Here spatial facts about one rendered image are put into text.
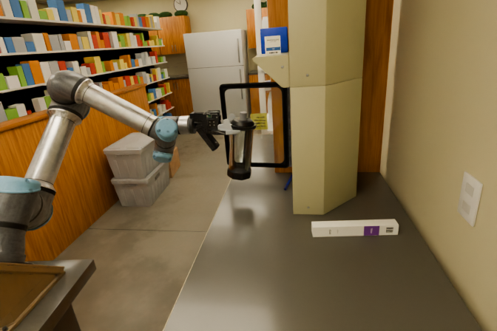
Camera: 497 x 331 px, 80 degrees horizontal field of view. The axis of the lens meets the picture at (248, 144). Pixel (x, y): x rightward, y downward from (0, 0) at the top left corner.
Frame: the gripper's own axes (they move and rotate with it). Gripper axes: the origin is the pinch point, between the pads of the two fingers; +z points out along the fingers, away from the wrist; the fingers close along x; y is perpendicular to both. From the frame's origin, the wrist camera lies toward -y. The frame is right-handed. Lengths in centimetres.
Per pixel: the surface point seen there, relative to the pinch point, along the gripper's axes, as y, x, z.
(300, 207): -26.3, -14.3, 23.1
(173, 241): -124, 88, -82
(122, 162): -73, 140, -149
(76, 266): -30, -45, -46
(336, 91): 15.3, -10.7, 34.6
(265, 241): -29.4, -30.3, 11.6
